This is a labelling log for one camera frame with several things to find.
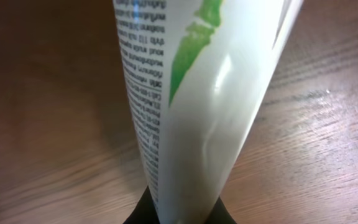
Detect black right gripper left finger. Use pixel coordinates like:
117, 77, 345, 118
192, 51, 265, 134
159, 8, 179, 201
123, 187, 160, 224

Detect white cream tube gold cap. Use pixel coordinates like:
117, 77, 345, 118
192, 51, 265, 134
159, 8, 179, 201
113, 0, 303, 223

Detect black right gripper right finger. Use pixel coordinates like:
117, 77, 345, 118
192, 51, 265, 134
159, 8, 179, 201
205, 197, 237, 224

